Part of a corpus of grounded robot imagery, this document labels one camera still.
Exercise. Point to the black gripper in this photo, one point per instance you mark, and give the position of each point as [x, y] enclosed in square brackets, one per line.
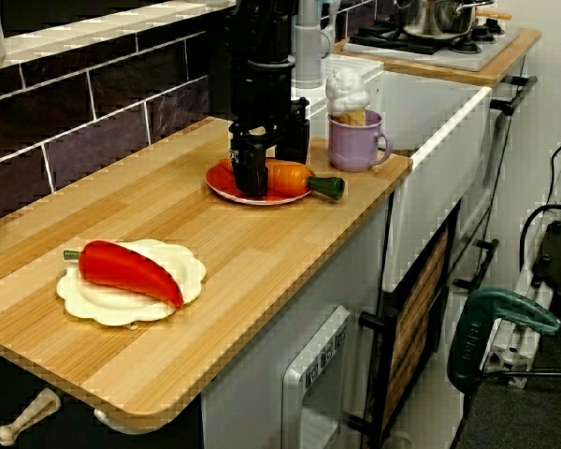
[262, 93]

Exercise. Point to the orange toy carrot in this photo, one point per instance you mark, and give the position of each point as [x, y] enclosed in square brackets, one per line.
[290, 178]

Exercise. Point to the red round plate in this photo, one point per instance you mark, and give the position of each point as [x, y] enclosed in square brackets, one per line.
[220, 184]

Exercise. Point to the red toy pepper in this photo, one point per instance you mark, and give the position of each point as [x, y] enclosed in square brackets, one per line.
[126, 271]

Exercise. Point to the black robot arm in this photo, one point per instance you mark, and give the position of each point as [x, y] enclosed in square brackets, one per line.
[257, 28]

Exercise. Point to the purple plastic mug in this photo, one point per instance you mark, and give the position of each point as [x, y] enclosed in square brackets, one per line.
[350, 145]

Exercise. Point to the white toy ice cream cone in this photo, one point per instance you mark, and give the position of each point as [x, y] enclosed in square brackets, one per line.
[346, 93]

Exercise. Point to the grey toy faucet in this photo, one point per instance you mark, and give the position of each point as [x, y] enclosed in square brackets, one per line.
[308, 51]

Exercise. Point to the white toy sink unit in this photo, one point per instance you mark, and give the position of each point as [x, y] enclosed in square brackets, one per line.
[439, 187]

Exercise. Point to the steel cooking pot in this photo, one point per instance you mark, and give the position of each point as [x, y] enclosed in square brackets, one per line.
[430, 18]

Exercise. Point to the black framed wooden oven door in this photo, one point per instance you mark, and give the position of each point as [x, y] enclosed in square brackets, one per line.
[416, 308]

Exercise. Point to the white toy kitchen cabinet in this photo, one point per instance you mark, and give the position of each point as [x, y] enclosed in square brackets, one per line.
[257, 365]

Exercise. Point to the cream scalloped plate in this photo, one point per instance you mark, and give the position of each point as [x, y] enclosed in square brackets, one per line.
[117, 308]

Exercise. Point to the grey toy dispenser panel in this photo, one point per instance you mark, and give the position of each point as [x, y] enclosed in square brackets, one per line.
[308, 374]

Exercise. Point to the grey toy stove top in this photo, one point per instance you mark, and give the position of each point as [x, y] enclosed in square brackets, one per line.
[486, 53]

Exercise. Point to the white bone-shaped hook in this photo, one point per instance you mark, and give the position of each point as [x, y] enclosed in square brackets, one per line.
[28, 416]
[117, 423]

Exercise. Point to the aluminium extrusion rail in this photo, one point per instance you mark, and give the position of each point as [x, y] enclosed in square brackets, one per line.
[509, 351]

